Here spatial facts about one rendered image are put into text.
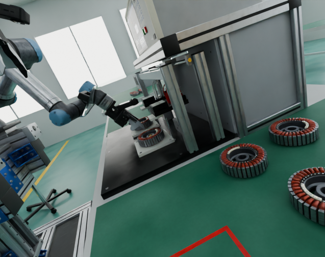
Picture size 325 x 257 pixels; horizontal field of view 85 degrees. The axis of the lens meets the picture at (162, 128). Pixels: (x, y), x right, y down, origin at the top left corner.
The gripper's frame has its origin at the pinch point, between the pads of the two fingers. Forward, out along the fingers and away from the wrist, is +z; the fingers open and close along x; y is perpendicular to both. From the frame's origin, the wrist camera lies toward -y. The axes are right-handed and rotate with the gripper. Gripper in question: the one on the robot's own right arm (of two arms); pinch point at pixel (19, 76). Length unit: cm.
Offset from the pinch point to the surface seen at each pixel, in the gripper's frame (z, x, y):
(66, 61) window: -74, -490, 38
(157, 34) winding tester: 1.1, -0.5, -39.2
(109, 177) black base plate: 38.2, -2.3, -6.9
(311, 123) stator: 36, 26, -63
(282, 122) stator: 37, 19, -61
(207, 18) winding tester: 1, 0, -57
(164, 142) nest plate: 37.0, -5.5, -30.2
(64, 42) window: -116, -489, 19
